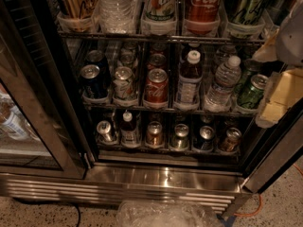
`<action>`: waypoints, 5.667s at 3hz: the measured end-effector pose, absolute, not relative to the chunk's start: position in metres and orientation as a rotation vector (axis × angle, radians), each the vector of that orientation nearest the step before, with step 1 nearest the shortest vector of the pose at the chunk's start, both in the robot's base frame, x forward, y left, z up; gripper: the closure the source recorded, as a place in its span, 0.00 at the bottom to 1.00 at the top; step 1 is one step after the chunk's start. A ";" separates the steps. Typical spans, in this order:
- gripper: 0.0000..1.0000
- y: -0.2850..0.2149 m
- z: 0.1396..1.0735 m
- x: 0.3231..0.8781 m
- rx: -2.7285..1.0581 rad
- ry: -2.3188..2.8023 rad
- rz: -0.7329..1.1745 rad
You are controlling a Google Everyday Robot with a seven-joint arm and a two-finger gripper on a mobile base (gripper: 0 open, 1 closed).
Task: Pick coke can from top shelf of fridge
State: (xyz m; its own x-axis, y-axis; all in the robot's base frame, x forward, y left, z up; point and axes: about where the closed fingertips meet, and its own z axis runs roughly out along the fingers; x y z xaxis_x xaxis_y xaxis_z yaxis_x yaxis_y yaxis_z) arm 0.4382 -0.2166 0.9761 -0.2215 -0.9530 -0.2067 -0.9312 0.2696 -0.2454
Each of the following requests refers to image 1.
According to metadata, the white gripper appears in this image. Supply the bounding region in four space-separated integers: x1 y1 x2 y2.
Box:
252 0 303 129

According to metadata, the red coca-cola can top shelf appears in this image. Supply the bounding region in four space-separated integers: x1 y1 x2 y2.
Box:
185 0 221 35

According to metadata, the green can middle shelf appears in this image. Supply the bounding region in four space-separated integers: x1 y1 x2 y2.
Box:
237 74 268 110

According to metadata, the water bottle middle shelf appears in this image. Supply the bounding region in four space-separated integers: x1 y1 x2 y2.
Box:
205 56 241 113

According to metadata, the green black can top shelf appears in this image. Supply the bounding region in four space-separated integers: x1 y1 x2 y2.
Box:
228 0 267 26

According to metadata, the open fridge door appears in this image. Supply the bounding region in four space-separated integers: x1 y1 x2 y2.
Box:
243 98 303 194

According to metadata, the gold can bottom shelf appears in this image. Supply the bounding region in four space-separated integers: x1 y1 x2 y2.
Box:
218 127 242 152

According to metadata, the gold can shelf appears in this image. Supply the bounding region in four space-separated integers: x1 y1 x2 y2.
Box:
218 127 242 152
61 0 98 32

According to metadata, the iced tea bottle middle shelf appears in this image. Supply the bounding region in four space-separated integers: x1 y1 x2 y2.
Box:
176 50 202 105

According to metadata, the iced tea bottle shelf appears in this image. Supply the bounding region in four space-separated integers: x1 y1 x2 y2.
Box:
120 111 140 148
176 50 202 105

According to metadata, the blue can bottom shelf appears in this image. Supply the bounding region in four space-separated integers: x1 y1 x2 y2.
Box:
193 126 215 151

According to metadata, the red coke can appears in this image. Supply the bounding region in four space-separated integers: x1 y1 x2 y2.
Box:
147 54 167 70
145 68 169 103

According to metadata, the green can bottom shelf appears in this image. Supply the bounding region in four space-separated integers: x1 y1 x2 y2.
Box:
170 124 189 151

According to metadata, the red coke can middle front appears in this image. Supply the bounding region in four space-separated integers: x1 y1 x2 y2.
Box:
145 68 169 103

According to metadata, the stainless steel fridge base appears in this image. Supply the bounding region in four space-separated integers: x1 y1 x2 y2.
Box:
0 164 252 217

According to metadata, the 7up can top shelf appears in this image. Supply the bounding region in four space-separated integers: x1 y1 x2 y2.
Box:
144 0 176 22

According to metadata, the copper can bottom shelf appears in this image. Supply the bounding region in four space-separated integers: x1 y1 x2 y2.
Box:
146 121 163 148

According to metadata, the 7up can middle front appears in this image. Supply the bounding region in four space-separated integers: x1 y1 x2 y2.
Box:
113 66 135 100

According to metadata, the iced tea bottle bottom shelf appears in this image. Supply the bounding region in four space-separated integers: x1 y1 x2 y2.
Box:
120 111 140 148

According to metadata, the clear water bottle top shelf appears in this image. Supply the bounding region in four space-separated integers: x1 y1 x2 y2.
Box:
98 0 137 34

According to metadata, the blue pepsi can rear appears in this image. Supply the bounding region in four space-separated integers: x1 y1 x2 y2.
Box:
85 50 111 79

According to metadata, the blue pepsi can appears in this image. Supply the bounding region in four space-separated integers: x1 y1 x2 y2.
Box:
85 50 111 79
80 64 107 99

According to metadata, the silver can bottom shelf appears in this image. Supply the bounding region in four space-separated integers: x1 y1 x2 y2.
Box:
97 120 116 143

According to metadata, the blue pepsi can front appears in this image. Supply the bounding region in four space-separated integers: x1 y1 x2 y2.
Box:
80 64 107 99

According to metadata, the gold can top shelf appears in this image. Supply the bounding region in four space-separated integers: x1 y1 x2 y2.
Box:
61 0 98 32

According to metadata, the closed glass fridge door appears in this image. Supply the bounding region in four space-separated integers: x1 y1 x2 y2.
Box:
0 0 94 179

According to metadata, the clear plastic bag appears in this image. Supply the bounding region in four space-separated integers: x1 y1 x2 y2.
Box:
116 201 224 227

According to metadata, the orange cable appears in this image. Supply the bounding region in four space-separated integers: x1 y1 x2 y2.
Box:
233 163 303 218

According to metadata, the black cable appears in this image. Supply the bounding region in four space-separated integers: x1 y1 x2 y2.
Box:
12 197 81 227

